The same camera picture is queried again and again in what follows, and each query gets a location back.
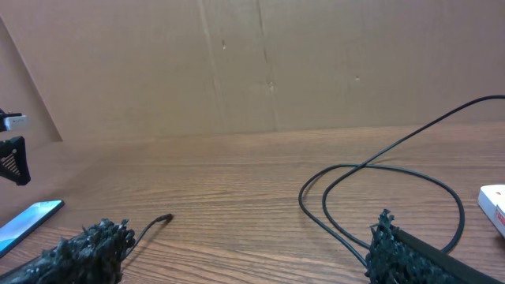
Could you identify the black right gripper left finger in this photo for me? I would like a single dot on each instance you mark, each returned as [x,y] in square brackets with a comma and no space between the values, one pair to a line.
[95,256]

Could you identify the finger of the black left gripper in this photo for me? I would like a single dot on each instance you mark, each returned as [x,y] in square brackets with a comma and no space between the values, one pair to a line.
[14,166]

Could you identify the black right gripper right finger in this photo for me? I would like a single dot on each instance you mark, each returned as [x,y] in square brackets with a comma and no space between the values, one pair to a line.
[398,257]

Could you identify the white power strip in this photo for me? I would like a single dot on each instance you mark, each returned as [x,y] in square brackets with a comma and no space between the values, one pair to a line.
[491,202]

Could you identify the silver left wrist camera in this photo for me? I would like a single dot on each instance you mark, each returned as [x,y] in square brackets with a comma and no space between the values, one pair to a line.
[13,121]

